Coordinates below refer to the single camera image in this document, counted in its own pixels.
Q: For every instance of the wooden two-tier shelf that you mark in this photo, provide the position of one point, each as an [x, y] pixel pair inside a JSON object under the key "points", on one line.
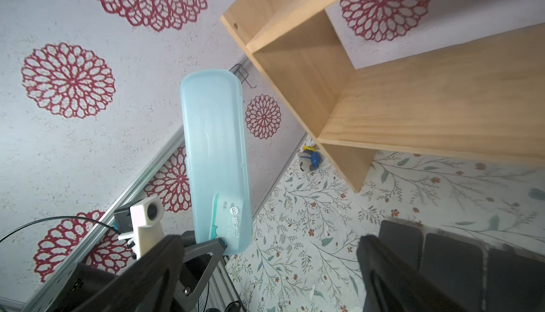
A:
{"points": [[482, 100]]}

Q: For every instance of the black pencil case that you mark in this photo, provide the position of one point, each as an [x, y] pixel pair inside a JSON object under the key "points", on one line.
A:
{"points": [[514, 283], [404, 241], [455, 268]]}

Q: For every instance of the grey plush toy keychain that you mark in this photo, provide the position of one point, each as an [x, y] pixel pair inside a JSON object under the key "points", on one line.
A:
{"points": [[309, 159]]}

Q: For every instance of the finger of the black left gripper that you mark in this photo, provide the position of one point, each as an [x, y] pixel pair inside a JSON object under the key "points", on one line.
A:
{"points": [[199, 262]]}

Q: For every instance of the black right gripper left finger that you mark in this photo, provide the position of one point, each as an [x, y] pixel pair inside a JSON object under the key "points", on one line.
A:
{"points": [[150, 281]]}

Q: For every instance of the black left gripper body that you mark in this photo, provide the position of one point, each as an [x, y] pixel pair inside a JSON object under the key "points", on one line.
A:
{"points": [[82, 284]]}

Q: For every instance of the light teal case top shelf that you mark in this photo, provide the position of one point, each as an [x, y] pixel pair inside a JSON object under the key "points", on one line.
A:
{"points": [[216, 162]]}

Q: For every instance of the black wire wall hanger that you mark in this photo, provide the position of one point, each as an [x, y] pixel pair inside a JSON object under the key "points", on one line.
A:
{"points": [[241, 73]]}

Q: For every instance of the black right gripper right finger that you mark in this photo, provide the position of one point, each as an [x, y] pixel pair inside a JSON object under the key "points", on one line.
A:
{"points": [[394, 285]]}

